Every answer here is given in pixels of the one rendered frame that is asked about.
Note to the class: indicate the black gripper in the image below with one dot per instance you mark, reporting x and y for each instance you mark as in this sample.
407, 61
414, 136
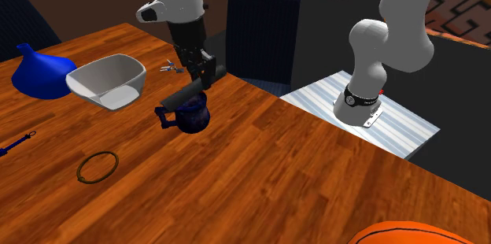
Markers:
187, 35

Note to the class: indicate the dark grey cylinder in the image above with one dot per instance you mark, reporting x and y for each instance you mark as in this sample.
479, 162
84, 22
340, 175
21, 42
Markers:
184, 95

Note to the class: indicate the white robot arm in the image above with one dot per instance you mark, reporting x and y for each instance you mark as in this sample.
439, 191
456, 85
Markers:
402, 36

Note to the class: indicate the small silver and blue keys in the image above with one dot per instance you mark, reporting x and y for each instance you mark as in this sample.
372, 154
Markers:
171, 68

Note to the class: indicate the dark blue mug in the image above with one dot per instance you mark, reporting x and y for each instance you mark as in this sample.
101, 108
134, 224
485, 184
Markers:
193, 118

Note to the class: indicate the dark blue chair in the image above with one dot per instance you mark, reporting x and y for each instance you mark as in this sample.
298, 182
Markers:
23, 17
262, 36

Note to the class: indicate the white bowl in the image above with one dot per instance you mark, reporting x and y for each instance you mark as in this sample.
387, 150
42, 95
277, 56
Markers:
105, 78

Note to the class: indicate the wooden table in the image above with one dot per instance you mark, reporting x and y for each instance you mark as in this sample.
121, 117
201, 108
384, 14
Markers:
245, 174

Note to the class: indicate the blue funnel-shaped vase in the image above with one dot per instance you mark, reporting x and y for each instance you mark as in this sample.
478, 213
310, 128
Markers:
40, 76

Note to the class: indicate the blue pen-shaped tool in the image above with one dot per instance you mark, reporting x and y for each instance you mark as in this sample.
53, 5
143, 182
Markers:
15, 145

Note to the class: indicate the striped robot stand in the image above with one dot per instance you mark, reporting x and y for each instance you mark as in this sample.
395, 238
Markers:
399, 132

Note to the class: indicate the orange cushion with black line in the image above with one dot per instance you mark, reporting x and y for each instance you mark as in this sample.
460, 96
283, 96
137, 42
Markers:
406, 234

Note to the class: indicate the orange patterned bed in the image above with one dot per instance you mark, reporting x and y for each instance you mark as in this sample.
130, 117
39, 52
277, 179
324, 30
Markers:
464, 9

